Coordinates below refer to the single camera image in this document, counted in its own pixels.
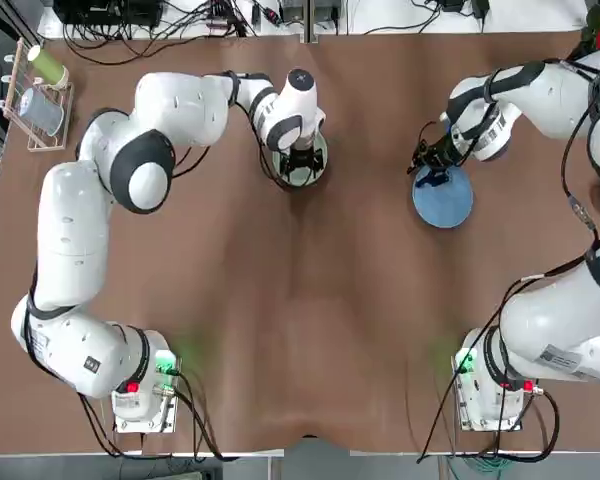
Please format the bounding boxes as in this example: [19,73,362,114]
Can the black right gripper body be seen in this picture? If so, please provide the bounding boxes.
[429,133,465,170]

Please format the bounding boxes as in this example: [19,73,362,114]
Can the green plate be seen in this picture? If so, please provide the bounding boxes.
[271,132,330,189]

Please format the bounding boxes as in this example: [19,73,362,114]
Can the blue plate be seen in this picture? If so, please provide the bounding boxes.
[411,164,475,230]

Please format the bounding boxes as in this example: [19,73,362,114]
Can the black flat electronics box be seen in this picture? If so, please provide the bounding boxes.
[53,0,162,26]

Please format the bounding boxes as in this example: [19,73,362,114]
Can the blue cup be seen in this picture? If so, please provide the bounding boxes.
[19,87,65,136]

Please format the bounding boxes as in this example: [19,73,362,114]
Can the green cup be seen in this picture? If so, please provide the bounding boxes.
[27,44,70,86]

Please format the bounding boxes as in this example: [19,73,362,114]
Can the aluminium frame post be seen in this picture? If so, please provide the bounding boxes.
[303,0,320,45]

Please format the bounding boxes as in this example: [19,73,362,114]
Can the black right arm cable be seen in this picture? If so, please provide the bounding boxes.
[417,57,600,464]

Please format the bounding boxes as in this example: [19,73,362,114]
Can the wire cup rack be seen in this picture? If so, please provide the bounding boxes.
[2,39,76,151]

